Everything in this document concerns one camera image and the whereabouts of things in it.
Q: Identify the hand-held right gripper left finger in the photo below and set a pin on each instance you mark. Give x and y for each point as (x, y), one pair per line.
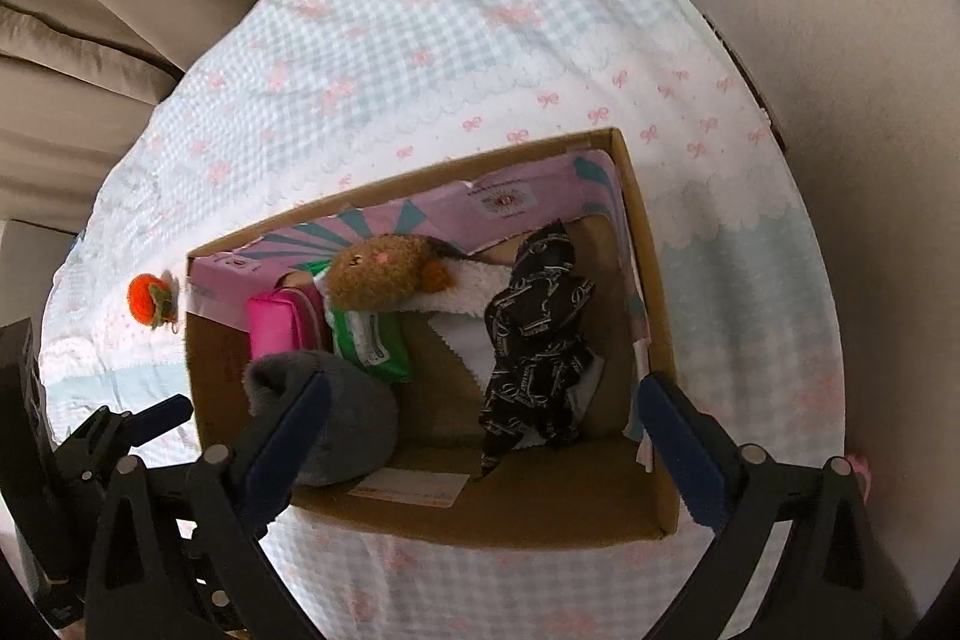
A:
(292, 434)

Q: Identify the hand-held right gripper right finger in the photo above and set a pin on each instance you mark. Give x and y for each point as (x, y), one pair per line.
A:
(682, 452)

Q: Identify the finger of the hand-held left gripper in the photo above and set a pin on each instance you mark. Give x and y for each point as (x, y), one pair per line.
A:
(161, 416)

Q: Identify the grey sock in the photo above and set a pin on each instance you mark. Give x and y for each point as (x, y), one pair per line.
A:
(352, 415)

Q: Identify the pink pouch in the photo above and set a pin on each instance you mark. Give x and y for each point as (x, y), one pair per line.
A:
(281, 325)

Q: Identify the green wipes packet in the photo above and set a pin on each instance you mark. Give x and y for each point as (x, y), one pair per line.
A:
(375, 344)

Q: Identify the orange pom-pom toy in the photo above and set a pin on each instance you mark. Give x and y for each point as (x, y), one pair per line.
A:
(142, 295)

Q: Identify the cardboard box with pink print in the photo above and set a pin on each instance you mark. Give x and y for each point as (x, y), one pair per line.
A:
(525, 505)

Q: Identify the brown plush toy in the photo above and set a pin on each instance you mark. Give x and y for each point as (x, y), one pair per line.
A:
(375, 272)

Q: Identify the black patterned cloth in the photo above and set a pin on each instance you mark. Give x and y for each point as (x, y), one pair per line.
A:
(532, 340)

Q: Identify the white fleece cloth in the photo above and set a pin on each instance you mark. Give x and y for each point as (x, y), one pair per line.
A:
(480, 287)

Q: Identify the small pink item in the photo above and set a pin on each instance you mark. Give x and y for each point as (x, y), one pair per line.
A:
(859, 469)

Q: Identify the white zigzag-edged cloth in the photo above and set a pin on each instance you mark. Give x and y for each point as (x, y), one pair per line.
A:
(457, 351)

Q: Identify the checked blue pink bedsheet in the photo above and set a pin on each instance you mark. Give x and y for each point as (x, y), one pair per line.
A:
(450, 48)

